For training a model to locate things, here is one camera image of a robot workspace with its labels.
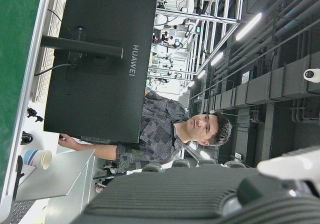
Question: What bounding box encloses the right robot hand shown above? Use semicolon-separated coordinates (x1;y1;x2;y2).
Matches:
83;145;320;224

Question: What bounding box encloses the grey ventilation duct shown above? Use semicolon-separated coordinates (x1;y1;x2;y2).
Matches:
197;51;320;112

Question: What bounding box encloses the black monitor cable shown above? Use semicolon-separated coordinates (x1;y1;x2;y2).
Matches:
33;63;74;77

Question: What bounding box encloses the person in patterned shirt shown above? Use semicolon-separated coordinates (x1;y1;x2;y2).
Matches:
57;90;233;175

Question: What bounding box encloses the silver laptop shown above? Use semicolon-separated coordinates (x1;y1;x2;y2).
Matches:
14;147;97;201

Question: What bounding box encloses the white security camera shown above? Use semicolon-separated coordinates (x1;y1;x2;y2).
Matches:
303;68;320;82

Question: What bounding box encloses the striped paper cup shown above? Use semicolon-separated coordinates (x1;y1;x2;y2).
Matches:
21;148;53;170

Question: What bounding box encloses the white computer keyboard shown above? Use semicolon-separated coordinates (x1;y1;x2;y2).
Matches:
31;0;68;104

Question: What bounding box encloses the aluminium frame cell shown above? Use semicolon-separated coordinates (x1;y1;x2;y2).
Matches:
147;0;241;77

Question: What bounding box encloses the ceiling light strip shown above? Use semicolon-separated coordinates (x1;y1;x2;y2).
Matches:
234;11;263;42
210;51;225;67

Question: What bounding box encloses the green conveyor belt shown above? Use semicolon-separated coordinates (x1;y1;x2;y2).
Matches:
0;0;52;202

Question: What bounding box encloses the black Huawei monitor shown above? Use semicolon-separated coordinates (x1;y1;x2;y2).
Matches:
40;0;159;145

